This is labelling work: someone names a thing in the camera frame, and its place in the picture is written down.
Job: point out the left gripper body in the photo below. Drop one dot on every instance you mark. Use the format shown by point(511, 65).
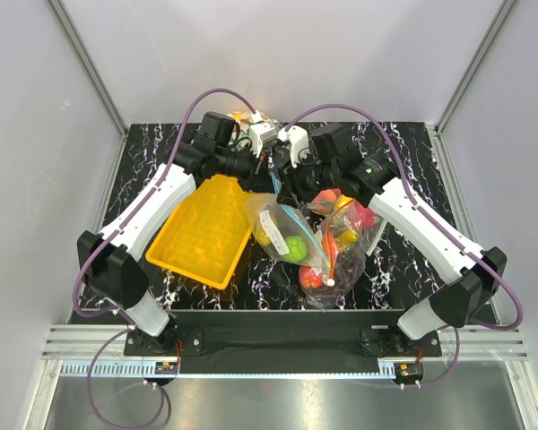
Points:
point(246, 167)

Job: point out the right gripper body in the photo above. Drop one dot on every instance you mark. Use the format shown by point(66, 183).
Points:
point(309, 180)

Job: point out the blue zip fruit bag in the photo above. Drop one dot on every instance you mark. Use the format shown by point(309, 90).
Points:
point(271, 223)

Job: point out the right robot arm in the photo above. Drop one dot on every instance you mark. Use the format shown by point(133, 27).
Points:
point(327, 158)

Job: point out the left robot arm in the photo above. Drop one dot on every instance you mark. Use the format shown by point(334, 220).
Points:
point(109, 259)

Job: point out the polka dot fruit bag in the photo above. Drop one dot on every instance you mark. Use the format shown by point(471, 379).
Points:
point(244, 121)

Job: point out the green fake fruit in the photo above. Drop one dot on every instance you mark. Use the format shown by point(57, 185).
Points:
point(297, 249)

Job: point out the banana and apples bag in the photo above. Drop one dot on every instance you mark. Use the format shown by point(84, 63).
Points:
point(354, 210)

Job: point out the grapes and orange bag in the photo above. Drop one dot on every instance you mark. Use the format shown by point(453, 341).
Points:
point(325, 285)

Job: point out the yellow plastic tray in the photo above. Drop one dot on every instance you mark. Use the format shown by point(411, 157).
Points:
point(204, 237)

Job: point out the left connector block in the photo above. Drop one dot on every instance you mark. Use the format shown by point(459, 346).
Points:
point(167, 368)

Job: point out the connector block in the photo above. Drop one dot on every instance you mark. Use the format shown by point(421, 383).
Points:
point(409, 373)
point(167, 368)

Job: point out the right connector block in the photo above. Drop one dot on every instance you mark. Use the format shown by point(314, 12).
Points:
point(409, 373)

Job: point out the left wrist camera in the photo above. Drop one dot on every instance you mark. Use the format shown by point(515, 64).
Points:
point(262, 135)

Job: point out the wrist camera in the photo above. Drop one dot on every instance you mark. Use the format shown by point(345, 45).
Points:
point(297, 138)
point(262, 135)

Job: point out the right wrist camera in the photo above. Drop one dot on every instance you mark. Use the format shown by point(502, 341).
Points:
point(297, 138)

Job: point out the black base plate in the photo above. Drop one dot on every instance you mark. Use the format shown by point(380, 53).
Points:
point(271, 343)

